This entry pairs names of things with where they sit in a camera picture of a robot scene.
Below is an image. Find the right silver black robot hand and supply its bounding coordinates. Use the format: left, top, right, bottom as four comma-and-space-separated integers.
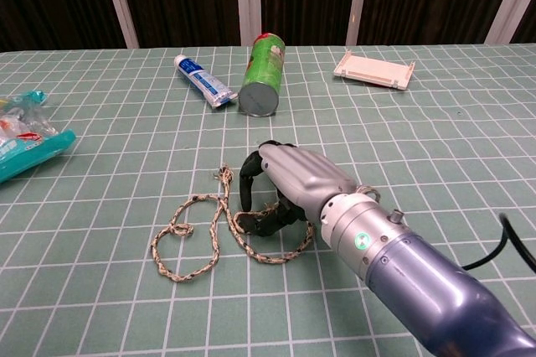
234, 140, 361, 239

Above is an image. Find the white blue toothpaste tube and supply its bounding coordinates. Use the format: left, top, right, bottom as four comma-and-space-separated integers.
173, 54, 239, 110

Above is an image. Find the teal snack bag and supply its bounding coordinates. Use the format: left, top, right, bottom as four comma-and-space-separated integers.
0, 89, 77, 184

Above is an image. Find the green chips can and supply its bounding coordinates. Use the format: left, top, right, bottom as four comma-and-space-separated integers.
237, 33, 286, 118

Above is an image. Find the white plastic tray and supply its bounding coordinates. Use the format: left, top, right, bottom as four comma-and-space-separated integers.
333, 49, 416, 91

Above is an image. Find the beige braided rope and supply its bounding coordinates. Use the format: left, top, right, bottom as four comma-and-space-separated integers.
150, 166, 317, 283

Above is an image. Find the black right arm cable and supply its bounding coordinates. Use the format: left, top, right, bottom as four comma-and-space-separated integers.
462, 212, 536, 272

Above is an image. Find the green checked tablecloth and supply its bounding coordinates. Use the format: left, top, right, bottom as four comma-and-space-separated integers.
0, 43, 536, 357

